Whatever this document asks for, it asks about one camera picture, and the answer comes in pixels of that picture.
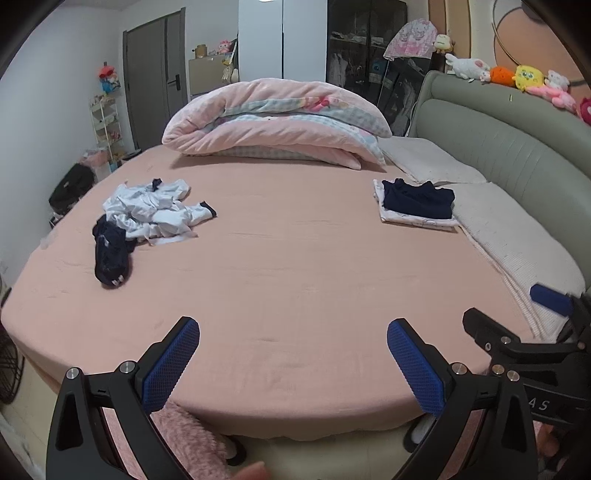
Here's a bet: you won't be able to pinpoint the pile of white clothes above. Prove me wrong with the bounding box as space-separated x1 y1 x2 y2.
102 178 218 246

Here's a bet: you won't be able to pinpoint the large white pillow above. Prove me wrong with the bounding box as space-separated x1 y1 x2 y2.
450 181 587 342

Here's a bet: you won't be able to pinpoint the white shelf rack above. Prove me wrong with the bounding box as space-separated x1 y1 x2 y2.
89 92 127 167

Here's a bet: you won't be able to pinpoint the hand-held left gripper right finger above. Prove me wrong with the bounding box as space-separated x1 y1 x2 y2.
387 318 540 480

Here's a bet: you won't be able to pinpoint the black bag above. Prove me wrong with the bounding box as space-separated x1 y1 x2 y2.
48 162 98 215

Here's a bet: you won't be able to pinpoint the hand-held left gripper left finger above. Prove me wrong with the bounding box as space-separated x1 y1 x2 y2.
46 316 201 480

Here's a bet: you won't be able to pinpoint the grey door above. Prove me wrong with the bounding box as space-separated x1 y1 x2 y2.
122 8 188 153

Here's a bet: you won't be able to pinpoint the white kitten plush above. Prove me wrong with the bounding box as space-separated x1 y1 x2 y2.
545 69 571 92

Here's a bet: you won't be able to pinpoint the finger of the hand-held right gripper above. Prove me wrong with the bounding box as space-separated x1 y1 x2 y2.
529 283 591 326
463 308 525 358

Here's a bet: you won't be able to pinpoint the navy striped shorts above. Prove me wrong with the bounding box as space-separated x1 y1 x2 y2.
91 217 137 288

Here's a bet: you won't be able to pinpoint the pink printed canopy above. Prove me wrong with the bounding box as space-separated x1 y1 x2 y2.
383 18 438 61

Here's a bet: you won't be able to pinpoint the orange carrot plush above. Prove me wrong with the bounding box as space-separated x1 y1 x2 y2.
489 66 517 87

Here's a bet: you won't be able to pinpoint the green padded headboard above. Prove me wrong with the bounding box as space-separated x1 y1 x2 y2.
409 69 591 296

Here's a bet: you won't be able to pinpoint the white bunny plush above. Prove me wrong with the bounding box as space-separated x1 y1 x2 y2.
444 53 491 84

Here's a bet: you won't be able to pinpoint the black glass cabinet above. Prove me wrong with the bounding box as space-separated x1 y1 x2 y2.
325 0 444 137

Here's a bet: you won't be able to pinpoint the black slipper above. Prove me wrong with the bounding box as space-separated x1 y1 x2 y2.
225 436 247 466
403 415 435 455

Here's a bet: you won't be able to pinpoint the beige drawer cabinet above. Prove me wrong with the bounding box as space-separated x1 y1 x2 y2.
188 54 232 104

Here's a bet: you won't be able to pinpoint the white wardrobe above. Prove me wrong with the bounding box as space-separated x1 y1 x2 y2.
238 0 284 84

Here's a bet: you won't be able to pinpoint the folded white garment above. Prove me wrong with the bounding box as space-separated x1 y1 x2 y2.
373 179 460 230

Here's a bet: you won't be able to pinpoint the black floor fan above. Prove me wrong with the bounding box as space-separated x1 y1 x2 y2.
0 323 26 407

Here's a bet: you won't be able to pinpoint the pink plush toy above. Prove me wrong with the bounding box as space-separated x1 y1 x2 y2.
526 85 578 114

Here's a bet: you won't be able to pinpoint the folded navy garment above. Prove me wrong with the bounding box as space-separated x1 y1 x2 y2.
381 179 456 220

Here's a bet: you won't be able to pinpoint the yellow sponge plush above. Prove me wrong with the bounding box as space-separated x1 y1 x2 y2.
513 65 548 93

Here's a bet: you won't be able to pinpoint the folded pink checked quilt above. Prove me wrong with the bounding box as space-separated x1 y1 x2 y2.
161 78 393 171

